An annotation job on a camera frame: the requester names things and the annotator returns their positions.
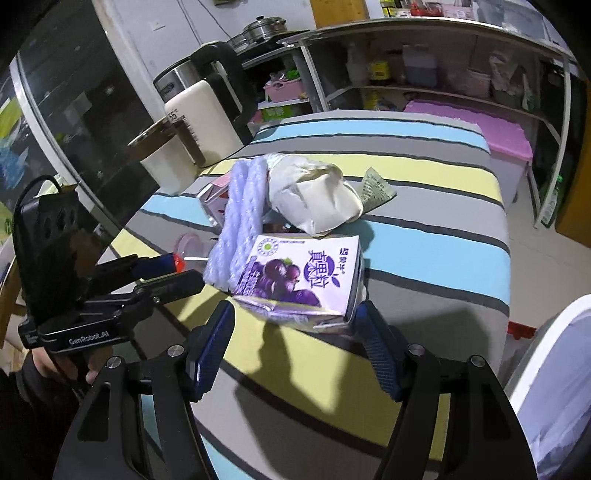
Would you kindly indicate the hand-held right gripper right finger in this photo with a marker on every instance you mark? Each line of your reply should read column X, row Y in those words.
column 378, row 348

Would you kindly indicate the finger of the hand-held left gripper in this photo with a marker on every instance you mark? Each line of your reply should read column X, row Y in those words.
column 154, row 264
column 178, row 284

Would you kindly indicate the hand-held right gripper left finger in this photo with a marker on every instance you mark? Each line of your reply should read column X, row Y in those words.
column 212, row 344

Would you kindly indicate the clear plastic cup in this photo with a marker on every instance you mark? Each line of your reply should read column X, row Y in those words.
column 191, row 244

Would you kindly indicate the purple milk carton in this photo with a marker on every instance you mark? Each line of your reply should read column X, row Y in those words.
column 295, row 272

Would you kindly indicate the green paper wrapper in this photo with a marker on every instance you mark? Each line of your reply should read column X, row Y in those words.
column 376, row 189

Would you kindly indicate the person's left forearm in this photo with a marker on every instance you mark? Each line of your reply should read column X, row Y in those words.
column 32, row 415

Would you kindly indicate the person's left hand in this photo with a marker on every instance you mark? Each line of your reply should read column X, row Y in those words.
column 44, row 367

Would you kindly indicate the small pink carton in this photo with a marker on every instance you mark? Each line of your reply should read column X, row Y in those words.
column 211, row 198

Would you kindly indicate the crumpled white plastic bag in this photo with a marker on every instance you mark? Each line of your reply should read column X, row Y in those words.
column 235, row 217
column 318, row 198

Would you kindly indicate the striped tablecloth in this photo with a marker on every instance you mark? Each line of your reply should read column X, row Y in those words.
column 415, row 258

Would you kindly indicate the stainless steel kettle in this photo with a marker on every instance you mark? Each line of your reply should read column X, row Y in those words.
column 178, row 76

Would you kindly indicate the green box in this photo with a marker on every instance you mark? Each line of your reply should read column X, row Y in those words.
column 281, row 113

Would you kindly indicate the pink basket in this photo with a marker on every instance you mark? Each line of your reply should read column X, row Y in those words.
column 284, row 90

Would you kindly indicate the pink ribbed cushion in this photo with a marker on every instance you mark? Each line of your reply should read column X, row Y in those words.
column 480, row 129

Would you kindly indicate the yellow cooking oil bottle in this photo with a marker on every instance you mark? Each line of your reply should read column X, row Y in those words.
column 376, row 100

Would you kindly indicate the stacked steel steamer pot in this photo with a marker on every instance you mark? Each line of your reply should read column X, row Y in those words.
column 265, row 27

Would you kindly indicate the brown bottle with yellow label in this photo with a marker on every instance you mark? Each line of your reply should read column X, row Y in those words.
column 380, row 69

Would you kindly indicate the blue liquid jug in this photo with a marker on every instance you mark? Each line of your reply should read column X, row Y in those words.
column 420, row 71

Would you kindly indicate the pink plastic container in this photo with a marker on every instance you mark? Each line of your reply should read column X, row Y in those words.
column 478, row 83

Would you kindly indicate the white plastic bottle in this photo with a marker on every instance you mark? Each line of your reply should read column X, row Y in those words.
column 356, row 62

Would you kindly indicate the white plastic bag on shelf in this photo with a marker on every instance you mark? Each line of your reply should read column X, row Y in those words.
column 505, row 74

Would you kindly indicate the wooden board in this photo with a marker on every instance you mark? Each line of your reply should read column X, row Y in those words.
column 337, row 9

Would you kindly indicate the metal kitchen shelf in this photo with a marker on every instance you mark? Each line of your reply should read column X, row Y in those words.
column 461, row 28

